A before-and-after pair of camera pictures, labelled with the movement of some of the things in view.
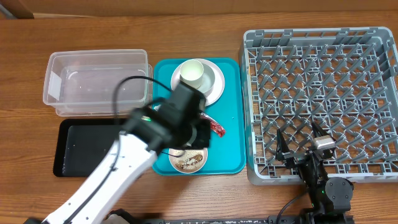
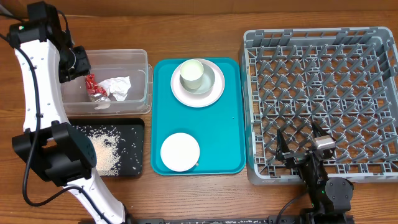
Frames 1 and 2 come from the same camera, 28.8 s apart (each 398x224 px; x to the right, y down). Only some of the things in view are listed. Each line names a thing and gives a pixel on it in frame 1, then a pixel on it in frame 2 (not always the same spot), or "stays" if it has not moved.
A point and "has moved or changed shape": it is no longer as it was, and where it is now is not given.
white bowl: (209, 79) stays
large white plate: (217, 89) stays
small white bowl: (188, 160) has moved or changed shape
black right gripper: (300, 158) stays
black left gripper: (204, 139) -> (85, 67)
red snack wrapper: (214, 126) -> (91, 86)
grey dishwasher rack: (345, 79) stays
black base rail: (324, 216) stays
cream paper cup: (191, 73) stays
